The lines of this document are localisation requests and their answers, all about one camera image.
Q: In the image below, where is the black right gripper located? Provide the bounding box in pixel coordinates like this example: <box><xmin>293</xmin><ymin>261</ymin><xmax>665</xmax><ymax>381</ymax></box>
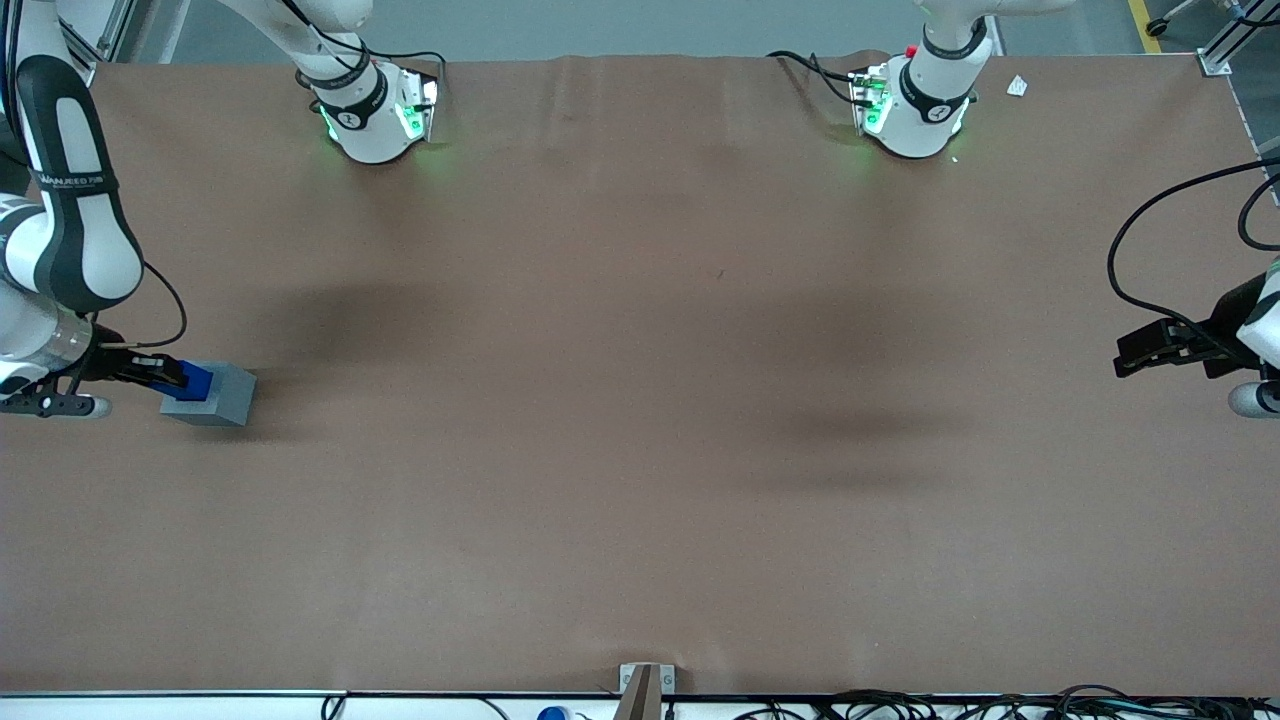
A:
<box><xmin>72</xmin><ymin>327</ymin><xmax>188</xmax><ymax>392</ymax></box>

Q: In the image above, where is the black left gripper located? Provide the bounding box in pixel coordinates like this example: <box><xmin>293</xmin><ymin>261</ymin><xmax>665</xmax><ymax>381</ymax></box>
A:
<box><xmin>1114</xmin><ymin>275</ymin><xmax>1272</xmax><ymax>380</ymax></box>

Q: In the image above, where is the blue plastic part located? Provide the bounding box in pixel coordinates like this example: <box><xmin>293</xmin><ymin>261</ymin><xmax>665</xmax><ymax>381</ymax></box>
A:
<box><xmin>153</xmin><ymin>361</ymin><xmax>215</xmax><ymax>404</ymax></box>

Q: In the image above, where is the gray square base block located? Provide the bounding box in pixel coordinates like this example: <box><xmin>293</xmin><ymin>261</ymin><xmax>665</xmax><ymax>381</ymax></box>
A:
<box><xmin>159</xmin><ymin>362</ymin><xmax>258</xmax><ymax>429</ymax></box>

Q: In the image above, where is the brown table mat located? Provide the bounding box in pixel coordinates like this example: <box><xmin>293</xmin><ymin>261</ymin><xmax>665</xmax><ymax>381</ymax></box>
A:
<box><xmin>0</xmin><ymin>52</ymin><xmax>1280</xmax><ymax>697</ymax></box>

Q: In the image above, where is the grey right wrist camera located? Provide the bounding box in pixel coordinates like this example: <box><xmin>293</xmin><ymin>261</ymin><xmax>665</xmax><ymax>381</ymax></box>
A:
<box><xmin>0</xmin><ymin>389</ymin><xmax>113</xmax><ymax>420</ymax></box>

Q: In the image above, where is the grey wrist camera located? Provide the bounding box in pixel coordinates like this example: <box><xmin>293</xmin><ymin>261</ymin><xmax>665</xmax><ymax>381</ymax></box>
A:
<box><xmin>0</xmin><ymin>389</ymin><xmax>113</xmax><ymax>420</ymax></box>
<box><xmin>1228</xmin><ymin>380</ymin><xmax>1280</xmax><ymax>420</ymax></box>

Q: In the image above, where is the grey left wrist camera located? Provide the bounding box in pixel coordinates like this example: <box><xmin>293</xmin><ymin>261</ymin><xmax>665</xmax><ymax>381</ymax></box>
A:
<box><xmin>1228</xmin><ymin>380</ymin><xmax>1280</xmax><ymax>420</ymax></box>

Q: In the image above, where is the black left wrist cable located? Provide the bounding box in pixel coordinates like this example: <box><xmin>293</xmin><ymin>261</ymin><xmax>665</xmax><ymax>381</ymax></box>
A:
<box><xmin>1106</xmin><ymin>157</ymin><xmax>1280</xmax><ymax>347</ymax></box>

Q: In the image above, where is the black looped cable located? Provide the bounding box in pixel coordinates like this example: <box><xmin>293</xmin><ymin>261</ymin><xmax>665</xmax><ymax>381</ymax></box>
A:
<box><xmin>1237</xmin><ymin>175</ymin><xmax>1280</xmax><ymax>253</ymax></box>

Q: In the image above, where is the aluminium frame post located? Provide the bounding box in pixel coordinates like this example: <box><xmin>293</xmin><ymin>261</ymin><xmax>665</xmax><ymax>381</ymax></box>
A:
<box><xmin>60</xmin><ymin>0</ymin><xmax>193</xmax><ymax>86</ymax></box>

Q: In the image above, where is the black right base cable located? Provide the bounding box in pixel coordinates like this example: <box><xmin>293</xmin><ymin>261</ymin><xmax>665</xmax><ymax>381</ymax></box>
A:
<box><xmin>280</xmin><ymin>0</ymin><xmax>448</xmax><ymax>81</ymax></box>

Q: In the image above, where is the black base cable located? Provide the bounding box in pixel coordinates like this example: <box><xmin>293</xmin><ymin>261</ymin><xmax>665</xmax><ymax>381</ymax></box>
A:
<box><xmin>280</xmin><ymin>0</ymin><xmax>448</xmax><ymax>81</ymax></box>
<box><xmin>766</xmin><ymin>49</ymin><xmax>867</xmax><ymax>109</ymax></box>

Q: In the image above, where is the black cable bundle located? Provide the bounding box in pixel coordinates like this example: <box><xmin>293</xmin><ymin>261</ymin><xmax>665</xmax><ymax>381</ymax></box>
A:
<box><xmin>735</xmin><ymin>684</ymin><xmax>1280</xmax><ymax>720</ymax></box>

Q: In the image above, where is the black left base cable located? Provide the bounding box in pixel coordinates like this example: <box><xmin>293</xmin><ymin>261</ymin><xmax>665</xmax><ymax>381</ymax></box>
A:
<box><xmin>766</xmin><ymin>49</ymin><xmax>867</xmax><ymax>109</ymax></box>

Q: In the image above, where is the grey metal camera bracket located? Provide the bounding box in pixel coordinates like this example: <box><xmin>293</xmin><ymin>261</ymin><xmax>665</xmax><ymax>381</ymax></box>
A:
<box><xmin>612</xmin><ymin>662</ymin><xmax>677</xmax><ymax>720</ymax></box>

